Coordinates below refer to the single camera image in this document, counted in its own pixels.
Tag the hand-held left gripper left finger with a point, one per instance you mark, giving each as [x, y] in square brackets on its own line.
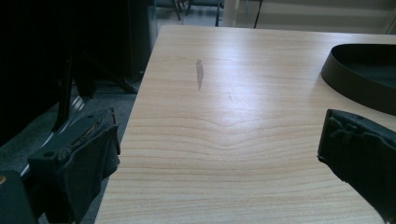
[77, 161]

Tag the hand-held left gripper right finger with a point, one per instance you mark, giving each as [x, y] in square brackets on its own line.
[361, 155]

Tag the black metal stand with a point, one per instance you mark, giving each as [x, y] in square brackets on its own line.
[67, 90]

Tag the black round tray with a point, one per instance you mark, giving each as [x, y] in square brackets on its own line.
[358, 74]

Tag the thin black pole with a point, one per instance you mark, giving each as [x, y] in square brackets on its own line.
[258, 14]

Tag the chair with metal legs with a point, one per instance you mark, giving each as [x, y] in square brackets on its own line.
[199, 7]

